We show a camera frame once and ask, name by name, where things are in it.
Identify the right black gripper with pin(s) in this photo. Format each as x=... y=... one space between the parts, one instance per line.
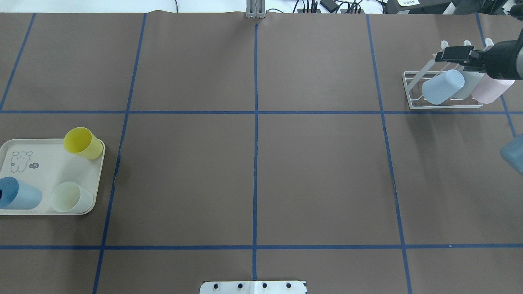
x=505 y=60

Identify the blue cup back row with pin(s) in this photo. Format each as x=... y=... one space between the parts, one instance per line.
x=18 y=195

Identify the pink cup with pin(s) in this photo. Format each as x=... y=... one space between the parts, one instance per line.
x=488 y=89

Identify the light blue cup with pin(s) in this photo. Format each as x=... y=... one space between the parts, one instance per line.
x=443 y=86

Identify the cream white cup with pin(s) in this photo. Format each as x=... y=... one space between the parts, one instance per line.
x=69 y=197

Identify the yellow cup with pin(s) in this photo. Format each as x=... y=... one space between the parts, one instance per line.
x=82 y=142

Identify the grey cup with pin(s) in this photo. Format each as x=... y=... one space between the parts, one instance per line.
x=472 y=79

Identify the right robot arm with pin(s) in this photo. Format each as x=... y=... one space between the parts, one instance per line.
x=512 y=152

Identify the cream plastic tray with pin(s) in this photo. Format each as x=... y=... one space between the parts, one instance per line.
x=44 y=164

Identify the black power adapter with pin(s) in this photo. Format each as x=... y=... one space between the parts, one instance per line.
x=332 y=6

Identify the white wire cup rack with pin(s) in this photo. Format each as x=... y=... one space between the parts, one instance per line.
x=413 y=82

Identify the aluminium frame post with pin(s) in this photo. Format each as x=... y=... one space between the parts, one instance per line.
x=255 y=9

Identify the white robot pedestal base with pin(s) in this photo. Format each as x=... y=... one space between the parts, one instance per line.
x=254 y=287

